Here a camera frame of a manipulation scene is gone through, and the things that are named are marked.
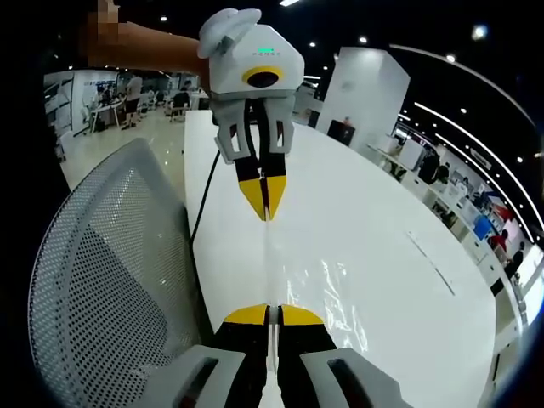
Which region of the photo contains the white office desk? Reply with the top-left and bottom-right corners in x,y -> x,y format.
90,101 -> 128,129

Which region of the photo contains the blue box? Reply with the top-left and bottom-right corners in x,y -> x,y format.
473,213 -> 496,241

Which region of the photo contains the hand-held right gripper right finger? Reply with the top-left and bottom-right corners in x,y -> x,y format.
278,303 -> 412,408

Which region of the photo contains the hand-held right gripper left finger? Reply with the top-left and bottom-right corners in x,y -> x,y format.
139,303 -> 272,408

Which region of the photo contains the black chair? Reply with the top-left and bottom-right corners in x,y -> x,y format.
326,116 -> 357,149

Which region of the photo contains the crinkled clear food packaging bag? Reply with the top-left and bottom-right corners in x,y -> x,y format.
261,207 -> 373,408

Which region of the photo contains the left hand-held gripper cable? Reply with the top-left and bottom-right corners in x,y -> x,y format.
189,148 -> 223,257

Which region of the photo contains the grey mesh office chair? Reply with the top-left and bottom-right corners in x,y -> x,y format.
27,138 -> 216,408

